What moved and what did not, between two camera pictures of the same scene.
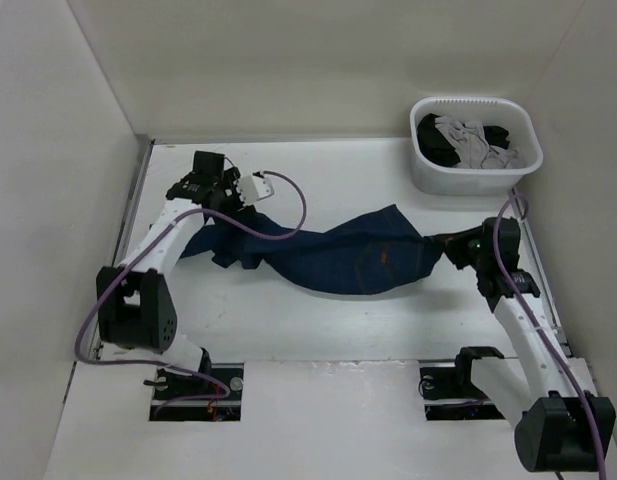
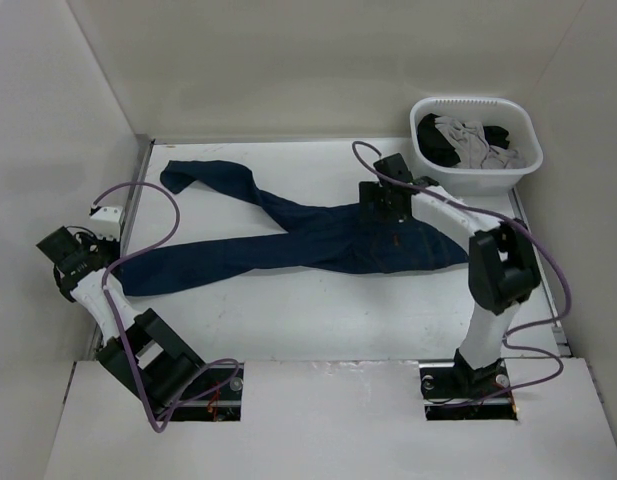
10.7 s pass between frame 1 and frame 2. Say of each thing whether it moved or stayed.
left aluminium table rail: stayed
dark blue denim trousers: moved
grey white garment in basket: stayed
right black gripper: moved
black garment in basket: stayed
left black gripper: moved
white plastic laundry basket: stayed
